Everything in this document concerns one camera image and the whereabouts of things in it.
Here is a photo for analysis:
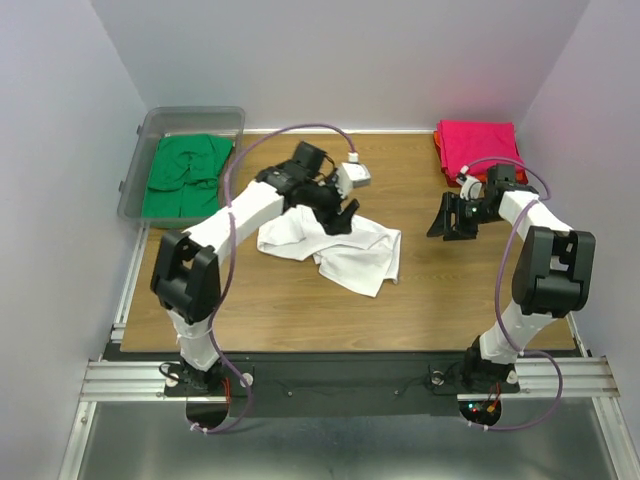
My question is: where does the white t shirt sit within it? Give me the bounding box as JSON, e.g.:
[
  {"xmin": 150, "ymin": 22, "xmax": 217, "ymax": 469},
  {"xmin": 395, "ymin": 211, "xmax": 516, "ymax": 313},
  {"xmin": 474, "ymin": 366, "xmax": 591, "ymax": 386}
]
[{"xmin": 257, "ymin": 206, "xmax": 402, "ymax": 298}]

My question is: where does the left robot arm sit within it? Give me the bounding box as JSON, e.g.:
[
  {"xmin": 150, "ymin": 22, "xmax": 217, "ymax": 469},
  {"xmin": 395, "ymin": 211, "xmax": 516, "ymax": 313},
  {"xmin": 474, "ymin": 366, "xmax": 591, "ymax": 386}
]
[{"xmin": 151, "ymin": 142, "xmax": 371, "ymax": 392}]

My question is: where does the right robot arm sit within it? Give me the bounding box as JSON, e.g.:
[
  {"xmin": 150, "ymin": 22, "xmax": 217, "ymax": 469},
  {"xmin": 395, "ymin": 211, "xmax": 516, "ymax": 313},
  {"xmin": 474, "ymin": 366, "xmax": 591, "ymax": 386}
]
[{"xmin": 427, "ymin": 157, "xmax": 596, "ymax": 391}]

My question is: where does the pink folded t shirt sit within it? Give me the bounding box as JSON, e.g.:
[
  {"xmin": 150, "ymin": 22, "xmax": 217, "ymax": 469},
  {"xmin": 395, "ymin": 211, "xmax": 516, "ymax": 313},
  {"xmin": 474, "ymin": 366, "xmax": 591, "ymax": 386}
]
[{"xmin": 434, "ymin": 120, "xmax": 522, "ymax": 187}]

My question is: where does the green t shirt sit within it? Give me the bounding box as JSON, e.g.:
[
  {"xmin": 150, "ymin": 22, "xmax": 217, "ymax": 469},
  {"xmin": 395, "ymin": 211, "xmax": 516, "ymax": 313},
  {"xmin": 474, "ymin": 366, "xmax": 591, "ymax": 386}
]
[{"xmin": 142, "ymin": 134, "xmax": 234, "ymax": 219}]

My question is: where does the grey plastic bin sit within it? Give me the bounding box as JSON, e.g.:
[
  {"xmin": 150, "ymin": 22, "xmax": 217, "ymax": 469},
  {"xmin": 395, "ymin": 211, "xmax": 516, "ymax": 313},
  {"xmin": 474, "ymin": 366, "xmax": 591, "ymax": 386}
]
[{"xmin": 117, "ymin": 106, "xmax": 245, "ymax": 228}]

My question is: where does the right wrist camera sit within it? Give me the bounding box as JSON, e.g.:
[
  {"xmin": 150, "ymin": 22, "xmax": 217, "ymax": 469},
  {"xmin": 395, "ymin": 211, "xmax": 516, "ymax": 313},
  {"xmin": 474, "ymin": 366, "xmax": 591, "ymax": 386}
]
[{"xmin": 456, "ymin": 165, "xmax": 483, "ymax": 201}]

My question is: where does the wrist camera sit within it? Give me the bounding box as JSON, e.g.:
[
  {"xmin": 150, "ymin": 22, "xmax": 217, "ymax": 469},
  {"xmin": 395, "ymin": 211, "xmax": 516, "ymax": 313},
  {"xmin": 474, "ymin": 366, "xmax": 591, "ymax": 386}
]
[
  {"xmin": 456, "ymin": 165, "xmax": 483, "ymax": 201},
  {"xmin": 336, "ymin": 152, "xmax": 372, "ymax": 197}
]

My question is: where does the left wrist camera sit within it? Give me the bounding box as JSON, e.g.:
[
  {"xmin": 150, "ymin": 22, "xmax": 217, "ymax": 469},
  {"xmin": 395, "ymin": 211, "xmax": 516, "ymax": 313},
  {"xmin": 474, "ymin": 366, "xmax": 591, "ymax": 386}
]
[{"xmin": 336, "ymin": 152, "xmax": 372, "ymax": 197}]

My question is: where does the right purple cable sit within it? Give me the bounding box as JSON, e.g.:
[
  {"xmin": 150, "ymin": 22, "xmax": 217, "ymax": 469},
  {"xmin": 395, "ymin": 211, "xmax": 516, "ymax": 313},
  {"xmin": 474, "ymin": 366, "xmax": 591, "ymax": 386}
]
[{"xmin": 459, "ymin": 158, "xmax": 566, "ymax": 432}]

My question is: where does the purple cable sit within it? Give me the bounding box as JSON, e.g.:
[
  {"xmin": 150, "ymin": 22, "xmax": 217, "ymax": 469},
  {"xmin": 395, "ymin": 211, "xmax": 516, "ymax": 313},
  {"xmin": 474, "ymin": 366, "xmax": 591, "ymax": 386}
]
[
  {"xmin": 459, "ymin": 158, "xmax": 566, "ymax": 432},
  {"xmin": 187, "ymin": 123, "xmax": 359, "ymax": 435}
]

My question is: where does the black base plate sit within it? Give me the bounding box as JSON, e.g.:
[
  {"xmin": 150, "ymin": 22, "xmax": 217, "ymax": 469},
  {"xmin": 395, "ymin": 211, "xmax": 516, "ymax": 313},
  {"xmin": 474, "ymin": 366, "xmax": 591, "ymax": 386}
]
[{"xmin": 159, "ymin": 351, "xmax": 519, "ymax": 422}]

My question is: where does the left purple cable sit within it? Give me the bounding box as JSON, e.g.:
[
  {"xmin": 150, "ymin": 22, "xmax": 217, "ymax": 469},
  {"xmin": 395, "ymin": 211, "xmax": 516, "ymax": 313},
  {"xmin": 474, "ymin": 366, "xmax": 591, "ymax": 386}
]
[{"xmin": 187, "ymin": 123, "xmax": 359, "ymax": 435}]

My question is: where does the aluminium frame rail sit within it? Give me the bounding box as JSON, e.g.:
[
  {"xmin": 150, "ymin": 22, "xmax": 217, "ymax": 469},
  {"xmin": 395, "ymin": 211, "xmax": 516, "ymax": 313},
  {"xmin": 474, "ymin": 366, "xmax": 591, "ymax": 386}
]
[{"xmin": 80, "ymin": 357, "xmax": 620, "ymax": 403}]

